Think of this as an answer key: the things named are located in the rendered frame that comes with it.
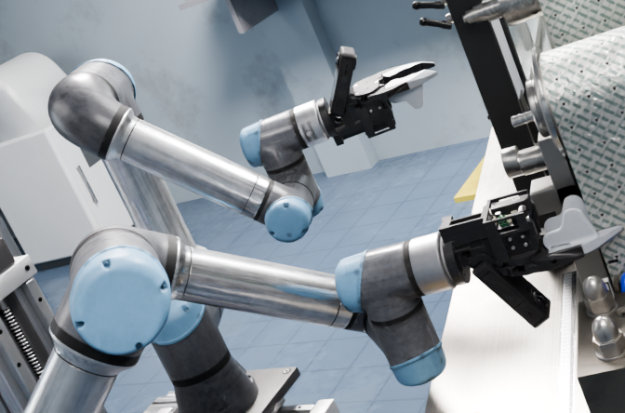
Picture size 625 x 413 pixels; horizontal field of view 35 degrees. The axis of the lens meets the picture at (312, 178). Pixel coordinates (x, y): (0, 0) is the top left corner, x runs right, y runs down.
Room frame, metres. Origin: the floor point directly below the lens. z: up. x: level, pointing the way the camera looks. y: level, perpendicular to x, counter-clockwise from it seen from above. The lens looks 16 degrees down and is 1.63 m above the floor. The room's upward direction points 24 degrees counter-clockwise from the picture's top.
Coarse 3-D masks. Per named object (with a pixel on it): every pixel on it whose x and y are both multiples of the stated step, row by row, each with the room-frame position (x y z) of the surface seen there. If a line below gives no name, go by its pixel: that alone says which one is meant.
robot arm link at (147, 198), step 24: (72, 72) 1.75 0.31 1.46; (96, 72) 1.72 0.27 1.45; (120, 72) 1.78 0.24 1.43; (120, 96) 1.72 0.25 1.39; (144, 120) 1.78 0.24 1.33; (120, 168) 1.74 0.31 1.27; (120, 192) 1.75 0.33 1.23; (144, 192) 1.74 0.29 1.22; (168, 192) 1.77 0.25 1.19; (144, 216) 1.74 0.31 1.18; (168, 216) 1.75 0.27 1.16; (192, 240) 1.77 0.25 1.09
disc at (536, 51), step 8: (536, 48) 1.16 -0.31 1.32; (536, 56) 1.14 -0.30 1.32; (536, 64) 1.13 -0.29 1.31; (536, 72) 1.12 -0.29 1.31; (536, 80) 1.11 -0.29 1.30; (544, 96) 1.10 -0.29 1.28; (544, 104) 1.10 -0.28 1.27; (552, 120) 1.10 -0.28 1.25; (552, 128) 1.09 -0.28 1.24; (560, 144) 1.10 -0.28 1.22; (560, 152) 1.11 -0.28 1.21; (568, 160) 1.13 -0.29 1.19
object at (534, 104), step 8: (528, 80) 1.17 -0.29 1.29; (528, 88) 1.15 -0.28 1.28; (528, 96) 1.14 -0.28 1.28; (536, 96) 1.14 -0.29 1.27; (536, 104) 1.14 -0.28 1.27; (536, 112) 1.13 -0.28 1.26; (536, 120) 1.13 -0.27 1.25; (544, 120) 1.13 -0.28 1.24; (544, 128) 1.14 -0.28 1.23; (544, 136) 1.15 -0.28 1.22
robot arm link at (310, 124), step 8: (304, 104) 1.71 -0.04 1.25; (312, 104) 1.70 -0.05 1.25; (296, 112) 1.70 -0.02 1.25; (304, 112) 1.69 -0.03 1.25; (312, 112) 1.68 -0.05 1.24; (296, 120) 1.69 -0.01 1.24; (304, 120) 1.68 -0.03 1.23; (312, 120) 1.68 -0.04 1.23; (320, 120) 1.68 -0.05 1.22; (304, 128) 1.68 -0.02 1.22; (312, 128) 1.68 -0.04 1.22; (320, 128) 1.67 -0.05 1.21; (304, 136) 1.68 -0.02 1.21; (312, 136) 1.68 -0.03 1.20; (320, 136) 1.68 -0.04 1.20; (328, 136) 1.70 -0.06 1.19; (312, 144) 1.70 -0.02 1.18
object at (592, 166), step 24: (600, 144) 1.09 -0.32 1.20; (624, 144) 1.08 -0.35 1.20; (576, 168) 1.10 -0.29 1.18; (600, 168) 1.09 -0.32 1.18; (624, 168) 1.08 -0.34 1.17; (600, 192) 1.09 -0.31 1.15; (624, 192) 1.08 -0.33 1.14; (600, 216) 1.10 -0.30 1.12; (624, 216) 1.09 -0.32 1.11; (624, 240) 1.09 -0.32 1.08; (624, 264) 1.09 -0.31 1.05
